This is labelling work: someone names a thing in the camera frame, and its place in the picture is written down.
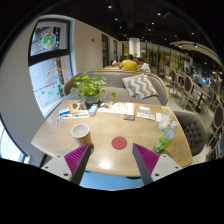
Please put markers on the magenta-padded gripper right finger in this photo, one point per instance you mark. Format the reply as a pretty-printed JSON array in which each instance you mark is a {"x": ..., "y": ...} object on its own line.
[{"x": 146, "y": 158}]

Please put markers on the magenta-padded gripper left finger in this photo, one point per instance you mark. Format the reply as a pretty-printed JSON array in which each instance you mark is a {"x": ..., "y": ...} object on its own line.
[{"x": 77, "y": 159}]

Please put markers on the clear green-labelled drink bottle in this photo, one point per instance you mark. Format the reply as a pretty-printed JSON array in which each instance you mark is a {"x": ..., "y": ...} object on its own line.
[{"x": 165, "y": 140}]

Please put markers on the brown paper cup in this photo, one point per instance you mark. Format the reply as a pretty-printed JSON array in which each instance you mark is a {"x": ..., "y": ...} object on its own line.
[{"x": 81, "y": 134}]

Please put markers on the flat round red coaster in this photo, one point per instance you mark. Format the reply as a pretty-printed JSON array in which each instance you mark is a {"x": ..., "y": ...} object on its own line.
[{"x": 119, "y": 143}]

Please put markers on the clear plastic cup with straw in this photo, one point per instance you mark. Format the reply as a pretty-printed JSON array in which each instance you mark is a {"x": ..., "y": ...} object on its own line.
[{"x": 165, "y": 121}]

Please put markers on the white paper napkin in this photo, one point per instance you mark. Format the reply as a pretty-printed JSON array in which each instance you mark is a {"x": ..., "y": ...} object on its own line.
[{"x": 146, "y": 115}]

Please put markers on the small blister pack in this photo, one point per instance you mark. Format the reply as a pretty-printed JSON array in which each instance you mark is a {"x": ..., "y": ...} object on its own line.
[{"x": 59, "y": 120}]

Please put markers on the white blue pen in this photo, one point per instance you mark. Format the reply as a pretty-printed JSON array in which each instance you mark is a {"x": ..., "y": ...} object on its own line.
[{"x": 76, "y": 115}]

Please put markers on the long white cardboard box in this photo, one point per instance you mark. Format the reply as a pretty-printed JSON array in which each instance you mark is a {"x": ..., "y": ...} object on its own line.
[{"x": 129, "y": 111}]

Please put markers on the small blue white box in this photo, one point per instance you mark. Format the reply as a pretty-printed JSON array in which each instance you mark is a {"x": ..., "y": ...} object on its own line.
[{"x": 64, "y": 111}]

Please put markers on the light blue tissue pack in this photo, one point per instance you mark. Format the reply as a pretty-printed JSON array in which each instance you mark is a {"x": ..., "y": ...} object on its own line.
[{"x": 93, "y": 110}]

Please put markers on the brown paper sheet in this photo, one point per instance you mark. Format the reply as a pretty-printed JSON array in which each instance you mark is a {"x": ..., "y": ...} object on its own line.
[{"x": 77, "y": 107}]

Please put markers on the dark grey tufted chair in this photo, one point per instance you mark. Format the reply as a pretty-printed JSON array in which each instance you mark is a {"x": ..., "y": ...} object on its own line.
[{"x": 193, "y": 131}]

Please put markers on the printed paper leaflets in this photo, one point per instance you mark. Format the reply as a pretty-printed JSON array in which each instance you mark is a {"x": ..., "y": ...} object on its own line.
[{"x": 113, "y": 108}]

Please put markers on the grey white chevron cushion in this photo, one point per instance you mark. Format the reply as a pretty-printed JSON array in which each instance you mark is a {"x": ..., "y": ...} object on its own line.
[{"x": 140, "y": 86}]

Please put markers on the green potted plant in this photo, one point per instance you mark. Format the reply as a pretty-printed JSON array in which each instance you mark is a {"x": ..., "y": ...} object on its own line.
[{"x": 90, "y": 86}]

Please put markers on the group of wooden dining chairs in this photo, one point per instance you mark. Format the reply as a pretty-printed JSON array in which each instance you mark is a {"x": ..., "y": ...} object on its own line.
[{"x": 188, "y": 85}]

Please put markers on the grey curved sofa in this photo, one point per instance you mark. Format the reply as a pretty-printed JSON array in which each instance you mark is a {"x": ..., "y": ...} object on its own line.
[{"x": 115, "y": 78}]

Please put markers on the person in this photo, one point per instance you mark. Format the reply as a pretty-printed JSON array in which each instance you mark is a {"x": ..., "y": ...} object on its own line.
[
  {"x": 144, "y": 66},
  {"x": 128, "y": 64},
  {"x": 116, "y": 61}
]

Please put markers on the round food window poster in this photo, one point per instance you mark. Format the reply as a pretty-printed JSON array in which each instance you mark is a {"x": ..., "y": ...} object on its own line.
[{"x": 48, "y": 40}]

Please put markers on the group of ceiling lights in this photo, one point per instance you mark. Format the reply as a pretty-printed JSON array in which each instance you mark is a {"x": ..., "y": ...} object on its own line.
[{"x": 110, "y": 6}]

